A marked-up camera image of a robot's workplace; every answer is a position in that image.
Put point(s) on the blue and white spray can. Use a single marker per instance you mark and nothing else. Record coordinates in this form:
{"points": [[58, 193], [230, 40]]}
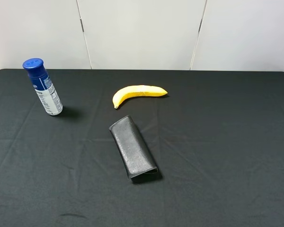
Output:
{"points": [[43, 86]]}

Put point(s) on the yellow banana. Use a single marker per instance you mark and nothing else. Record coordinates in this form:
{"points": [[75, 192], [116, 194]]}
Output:
{"points": [[136, 91]]}

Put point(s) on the black leather glasses case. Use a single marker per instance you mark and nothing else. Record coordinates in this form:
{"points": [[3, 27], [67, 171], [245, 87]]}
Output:
{"points": [[133, 149]]}

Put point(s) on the black tablecloth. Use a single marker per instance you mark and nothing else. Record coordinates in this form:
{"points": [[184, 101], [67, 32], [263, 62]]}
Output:
{"points": [[217, 139]]}

